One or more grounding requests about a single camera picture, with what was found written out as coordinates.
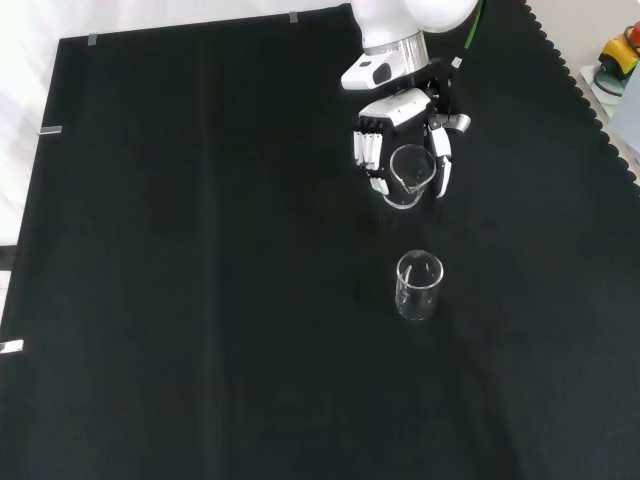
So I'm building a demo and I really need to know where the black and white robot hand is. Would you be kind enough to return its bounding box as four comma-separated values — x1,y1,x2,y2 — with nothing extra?
352,59,473,201

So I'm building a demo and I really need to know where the clear glass beaker with spout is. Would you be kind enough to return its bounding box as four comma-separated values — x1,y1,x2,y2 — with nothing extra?
382,143,437,210

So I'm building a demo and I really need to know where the yellow stop button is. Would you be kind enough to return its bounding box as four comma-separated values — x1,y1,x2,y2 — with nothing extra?
596,21,640,84

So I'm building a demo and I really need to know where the black cloth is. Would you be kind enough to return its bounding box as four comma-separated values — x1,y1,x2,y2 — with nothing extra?
0,0,640,480

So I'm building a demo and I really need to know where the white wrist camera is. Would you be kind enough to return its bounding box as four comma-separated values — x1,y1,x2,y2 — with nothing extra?
340,53,395,92

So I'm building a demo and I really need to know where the green cable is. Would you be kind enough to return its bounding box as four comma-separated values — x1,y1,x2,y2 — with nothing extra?
452,0,489,69

